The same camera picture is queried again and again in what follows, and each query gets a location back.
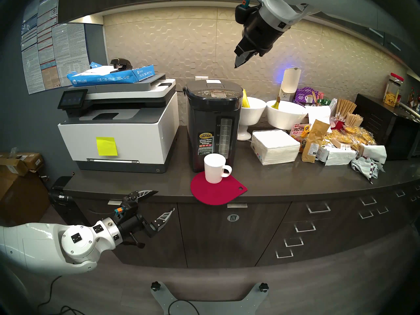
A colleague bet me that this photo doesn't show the black upright floor object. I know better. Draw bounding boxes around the black upright floor object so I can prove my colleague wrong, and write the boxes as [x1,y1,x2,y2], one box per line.
[49,176,91,226]

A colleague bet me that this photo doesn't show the sauce bottles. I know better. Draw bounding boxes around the sauce bottles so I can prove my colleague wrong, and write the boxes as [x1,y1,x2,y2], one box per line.
[407,86,420,108]

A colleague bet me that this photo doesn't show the red teardrop silicone mat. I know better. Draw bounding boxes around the red teardrop silicone mat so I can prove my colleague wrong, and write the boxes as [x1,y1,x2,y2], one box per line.
[190,172,248,206]

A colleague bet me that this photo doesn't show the white grey office printer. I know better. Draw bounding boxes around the white grey office printer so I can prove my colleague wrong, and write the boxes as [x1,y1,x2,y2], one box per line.
[57,73,180,174]

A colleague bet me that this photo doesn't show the large cardboard box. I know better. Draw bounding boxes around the large cardboard box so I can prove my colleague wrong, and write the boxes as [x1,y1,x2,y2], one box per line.
[0,172,50,226]

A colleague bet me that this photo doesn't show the white folded paper bag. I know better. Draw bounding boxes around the white folded paper bag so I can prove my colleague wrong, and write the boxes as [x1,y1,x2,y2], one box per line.
[359,144,388,164]

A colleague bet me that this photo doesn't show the pink snack packet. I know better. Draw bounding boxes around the pink snack packet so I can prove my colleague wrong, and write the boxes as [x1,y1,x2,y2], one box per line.
[289,123,310,152]

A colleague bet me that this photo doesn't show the dark lower cabinet unit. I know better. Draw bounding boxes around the dark lower cabinet unit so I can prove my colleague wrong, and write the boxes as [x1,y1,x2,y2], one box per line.
[64,183,420,269]

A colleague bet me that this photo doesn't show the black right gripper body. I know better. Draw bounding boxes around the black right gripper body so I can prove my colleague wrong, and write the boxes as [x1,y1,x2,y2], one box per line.
[242,9,283,57]

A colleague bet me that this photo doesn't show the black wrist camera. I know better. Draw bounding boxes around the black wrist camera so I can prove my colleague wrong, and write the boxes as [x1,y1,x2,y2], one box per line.
[235,0,260,24]
[113,199,138,220]

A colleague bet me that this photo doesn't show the white pedestal bowl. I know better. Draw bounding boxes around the white pedestal bowl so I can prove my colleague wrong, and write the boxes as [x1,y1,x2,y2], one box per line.
[237,97,267,141]

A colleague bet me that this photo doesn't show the white ceramic mug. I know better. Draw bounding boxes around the white ceramic mug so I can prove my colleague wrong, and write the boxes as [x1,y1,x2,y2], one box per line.
[204,154,233,184]

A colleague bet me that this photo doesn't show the red lidded glass jar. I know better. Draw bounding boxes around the red lidded glass jar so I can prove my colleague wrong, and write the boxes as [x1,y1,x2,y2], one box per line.
[384,73,405,107]

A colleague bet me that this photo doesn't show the white printed carton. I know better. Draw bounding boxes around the white printed carton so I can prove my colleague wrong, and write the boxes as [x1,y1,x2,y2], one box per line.
[317,144,358,166]

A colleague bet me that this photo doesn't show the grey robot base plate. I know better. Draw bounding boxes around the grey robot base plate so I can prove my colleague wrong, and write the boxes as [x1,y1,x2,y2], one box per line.
[151,282,269,315]

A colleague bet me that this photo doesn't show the crumpled striped cloth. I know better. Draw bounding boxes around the crumpled striped cloth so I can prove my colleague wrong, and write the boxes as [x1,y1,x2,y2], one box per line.
[351,156,386,184]

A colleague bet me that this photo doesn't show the black microwave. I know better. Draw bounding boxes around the black microwave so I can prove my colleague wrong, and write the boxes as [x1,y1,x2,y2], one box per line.
[354,94,420,161]

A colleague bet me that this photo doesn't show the grey text notice poster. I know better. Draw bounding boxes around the grey text notice poster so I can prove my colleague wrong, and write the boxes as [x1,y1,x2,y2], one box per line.
[52,23,91,87]

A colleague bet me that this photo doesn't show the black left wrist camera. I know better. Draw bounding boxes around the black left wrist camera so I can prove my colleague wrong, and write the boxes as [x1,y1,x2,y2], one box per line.
[113,199,138,220]

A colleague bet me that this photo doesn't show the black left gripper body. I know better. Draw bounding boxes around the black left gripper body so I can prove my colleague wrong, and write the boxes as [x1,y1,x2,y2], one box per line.
[118,213,157,243]

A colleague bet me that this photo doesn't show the black hot water dispenser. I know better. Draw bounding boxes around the black hot water dispenser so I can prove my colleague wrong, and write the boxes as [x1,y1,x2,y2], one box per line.
[183,80,244,173]

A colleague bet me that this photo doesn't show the black stapler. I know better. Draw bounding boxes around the black stapler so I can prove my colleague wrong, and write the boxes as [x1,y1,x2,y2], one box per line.
[110,58,133,71]

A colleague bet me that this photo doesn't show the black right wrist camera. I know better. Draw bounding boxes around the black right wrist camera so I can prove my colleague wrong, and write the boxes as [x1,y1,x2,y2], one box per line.
[235,0,260,24]

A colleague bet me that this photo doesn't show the colourful notice poster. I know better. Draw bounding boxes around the colourful notice poster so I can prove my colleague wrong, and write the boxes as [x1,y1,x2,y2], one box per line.
[21,0,63,95]

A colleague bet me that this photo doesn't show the white upright paper bag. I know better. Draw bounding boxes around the white upright paper bag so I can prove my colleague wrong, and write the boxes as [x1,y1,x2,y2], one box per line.
[307,105,332,133]

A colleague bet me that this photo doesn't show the tall wooden stirrer bundle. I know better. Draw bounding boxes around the tall wooden stirrer bundle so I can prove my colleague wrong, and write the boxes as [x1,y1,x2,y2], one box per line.
[335,99,357,121]

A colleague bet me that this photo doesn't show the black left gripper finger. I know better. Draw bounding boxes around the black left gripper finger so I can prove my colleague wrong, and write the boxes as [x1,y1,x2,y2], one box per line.
[151,208,175,232]
[127,190,158,203]

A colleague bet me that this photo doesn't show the small cardboard box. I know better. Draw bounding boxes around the small cardboard box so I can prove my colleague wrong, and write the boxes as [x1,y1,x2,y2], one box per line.
[0,155,29,177]
[16,153,45,172]

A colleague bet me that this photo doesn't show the yellow sticky note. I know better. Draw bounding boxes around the yellow sticky note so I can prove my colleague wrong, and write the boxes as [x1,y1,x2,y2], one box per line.
[96,137,118,157]

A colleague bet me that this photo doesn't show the black floor cable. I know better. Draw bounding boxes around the black floor cable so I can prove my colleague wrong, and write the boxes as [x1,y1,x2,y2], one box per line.
[38,275,86,315]

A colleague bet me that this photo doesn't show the blue printer paper ream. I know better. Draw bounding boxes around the blue printer paper ream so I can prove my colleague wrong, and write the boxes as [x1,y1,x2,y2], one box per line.
[66,64,155,87]

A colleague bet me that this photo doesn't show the brown paper coffee bag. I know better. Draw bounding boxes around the brown paper coffee bag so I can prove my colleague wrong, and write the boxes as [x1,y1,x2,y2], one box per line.
[301,119,330,163]

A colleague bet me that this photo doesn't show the white napkin stack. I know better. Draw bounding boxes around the white napkin stack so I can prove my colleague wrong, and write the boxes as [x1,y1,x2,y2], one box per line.
[251,130,301,165]

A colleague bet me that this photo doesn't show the large white bowl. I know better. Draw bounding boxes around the large white bowl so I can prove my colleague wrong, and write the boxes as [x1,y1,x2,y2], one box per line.
[266,100,309,130]

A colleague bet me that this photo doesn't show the white plug-in night light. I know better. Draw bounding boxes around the white plug-in night light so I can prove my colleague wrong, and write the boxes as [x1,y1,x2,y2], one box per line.
[279,67,302,102]

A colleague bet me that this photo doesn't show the yellow snack bag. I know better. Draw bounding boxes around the yellow snack bag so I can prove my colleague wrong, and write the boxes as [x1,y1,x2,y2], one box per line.
[323,127,377,151]

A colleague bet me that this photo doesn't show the black base cable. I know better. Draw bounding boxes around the black base cable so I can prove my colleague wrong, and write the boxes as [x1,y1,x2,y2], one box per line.
[168,300,200,315]

